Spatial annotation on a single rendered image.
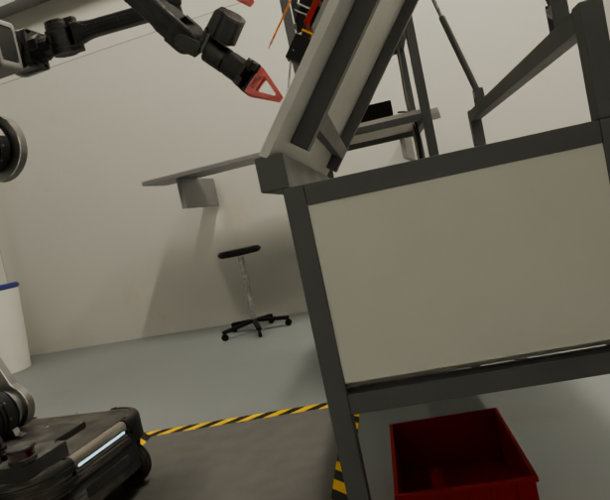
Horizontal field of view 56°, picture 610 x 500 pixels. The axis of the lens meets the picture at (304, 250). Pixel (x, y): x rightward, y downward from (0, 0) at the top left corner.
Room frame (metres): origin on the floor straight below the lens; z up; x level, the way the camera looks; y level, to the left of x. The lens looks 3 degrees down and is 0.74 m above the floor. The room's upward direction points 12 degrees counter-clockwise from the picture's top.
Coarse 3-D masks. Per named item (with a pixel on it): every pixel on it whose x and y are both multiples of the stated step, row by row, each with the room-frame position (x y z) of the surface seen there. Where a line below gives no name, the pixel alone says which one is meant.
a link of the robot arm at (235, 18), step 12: (216, 12) 1.26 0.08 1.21; (228, 12) 1.27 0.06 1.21; (216, 24) 1.27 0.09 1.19; (228, 24) 1.26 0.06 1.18; (240, 24) 1.27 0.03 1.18; (180, 36) 1.28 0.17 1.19; (204, 36) 1.28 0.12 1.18; (216, 36) 1.28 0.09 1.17; (228, 36) 1.27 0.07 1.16; (180, 48) 1.29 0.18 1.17; (192, 48) 1.29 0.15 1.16
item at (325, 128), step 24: (360, 0) 1.16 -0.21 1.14; (408, 0) 1.99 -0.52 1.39; (360, 24) 1.16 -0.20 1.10; (336, 48) 1.17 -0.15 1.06; (384, 48) 2.00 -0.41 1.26; (336, 72) 1.17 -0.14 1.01; (312, 96) 1.18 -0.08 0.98; (360, 96) 2.02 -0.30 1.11; (312, 120) 1.18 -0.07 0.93; (360, 120) 2.02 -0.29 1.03; (312, 144) 1.22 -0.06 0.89; (336, 144) 1.65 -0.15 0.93; (336, 168) 2.03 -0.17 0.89
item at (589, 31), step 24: (552, 0) 1.11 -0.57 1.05; (600, 0) 0.97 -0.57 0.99; (552, 24) 1.14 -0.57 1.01; (576, 24) 1.00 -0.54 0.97; (600, 24) 0.97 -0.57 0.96; (552, 48) 1.13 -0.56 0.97; (600, 48) 0.97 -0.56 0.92; (528, 72) 1.32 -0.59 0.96; (600, 72) 0.97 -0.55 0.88; (480, 96) 1.96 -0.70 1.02; (504, 96) 1.63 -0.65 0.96; (600, 96) 0.97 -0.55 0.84; (480, 120) 2.10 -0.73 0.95; (480, 144) 2.10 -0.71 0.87
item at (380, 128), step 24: (288, 0) 2.27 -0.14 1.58; (288, 24) 2.27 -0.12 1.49; (408, 24) 2.21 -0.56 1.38; (408, 48) 2.24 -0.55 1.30; (408, 72) 2.75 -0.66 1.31; (408, 96) 2.75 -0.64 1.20; (384, 120) 2.27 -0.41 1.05; (408, 120) 2.22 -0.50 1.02; (360, 144) 2.79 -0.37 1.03; (432, 144) 2.21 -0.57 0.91
